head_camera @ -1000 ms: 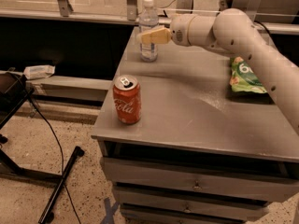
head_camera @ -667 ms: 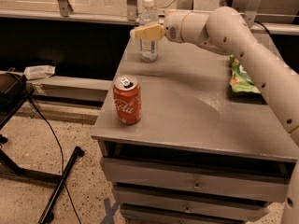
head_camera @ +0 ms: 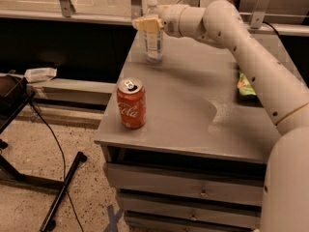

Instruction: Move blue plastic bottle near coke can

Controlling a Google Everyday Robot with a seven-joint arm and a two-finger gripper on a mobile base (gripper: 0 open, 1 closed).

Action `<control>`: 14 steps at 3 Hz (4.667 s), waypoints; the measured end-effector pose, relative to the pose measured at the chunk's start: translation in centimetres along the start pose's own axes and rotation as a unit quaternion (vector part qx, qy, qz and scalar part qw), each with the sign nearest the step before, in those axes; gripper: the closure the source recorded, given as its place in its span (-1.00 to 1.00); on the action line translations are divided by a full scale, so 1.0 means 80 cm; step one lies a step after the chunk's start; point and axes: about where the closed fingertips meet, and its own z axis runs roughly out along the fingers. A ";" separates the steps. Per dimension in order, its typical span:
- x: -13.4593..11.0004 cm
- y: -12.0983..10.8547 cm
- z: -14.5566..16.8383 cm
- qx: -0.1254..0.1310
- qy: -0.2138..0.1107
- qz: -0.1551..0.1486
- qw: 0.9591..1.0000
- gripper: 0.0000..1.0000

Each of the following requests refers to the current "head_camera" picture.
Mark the middle grey drawer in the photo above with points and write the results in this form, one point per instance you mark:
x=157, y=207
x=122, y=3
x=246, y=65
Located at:
x=193, y=210

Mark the grey drawer cabinet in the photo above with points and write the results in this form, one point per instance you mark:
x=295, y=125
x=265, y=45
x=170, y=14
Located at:
x=195, y=121

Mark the green chip bag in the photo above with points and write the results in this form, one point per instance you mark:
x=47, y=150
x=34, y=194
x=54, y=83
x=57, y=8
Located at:
x=244, y=86

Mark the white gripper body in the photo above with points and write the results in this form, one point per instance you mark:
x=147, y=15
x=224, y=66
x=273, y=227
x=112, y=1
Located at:
x=171, y=20

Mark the metal bracket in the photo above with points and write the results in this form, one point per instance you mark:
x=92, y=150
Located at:
x=258, y=14
x=136, y=8
x=67, y=8

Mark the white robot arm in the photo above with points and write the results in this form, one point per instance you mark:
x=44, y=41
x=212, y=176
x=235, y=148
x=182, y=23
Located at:
x=285, y=98

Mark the white wipes packet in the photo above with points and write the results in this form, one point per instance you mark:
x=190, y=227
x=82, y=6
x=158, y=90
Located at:
x=40, y=74

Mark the clear blue plastic water bottle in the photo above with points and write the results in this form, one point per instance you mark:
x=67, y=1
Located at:
x=153, y=42

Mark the grey window ledge rail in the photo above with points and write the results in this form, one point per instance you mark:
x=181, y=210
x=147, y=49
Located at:
x=282, y=29

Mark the grey drawer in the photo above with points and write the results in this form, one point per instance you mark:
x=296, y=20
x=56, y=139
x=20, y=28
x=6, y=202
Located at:
x=193, y=210
x=184, y=184
x=170, y=224

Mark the right metal bracket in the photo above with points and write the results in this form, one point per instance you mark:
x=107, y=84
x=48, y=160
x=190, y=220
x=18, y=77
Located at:
x=258, y=14

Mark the middle metal bracket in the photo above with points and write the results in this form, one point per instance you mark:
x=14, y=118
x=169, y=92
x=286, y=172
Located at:
x=136, y=8

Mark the top grey drawer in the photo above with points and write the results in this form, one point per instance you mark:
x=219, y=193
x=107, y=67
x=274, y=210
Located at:
x=184, y=184

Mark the red coke can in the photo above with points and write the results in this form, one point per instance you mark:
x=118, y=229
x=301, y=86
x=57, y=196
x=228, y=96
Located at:
x=131, y=100

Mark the left metal bracket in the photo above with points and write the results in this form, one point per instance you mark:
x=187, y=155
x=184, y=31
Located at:
x=67, y=8

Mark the bottom grey drawer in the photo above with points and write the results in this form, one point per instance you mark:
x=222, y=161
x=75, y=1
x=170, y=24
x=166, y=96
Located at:
x=170, y=224

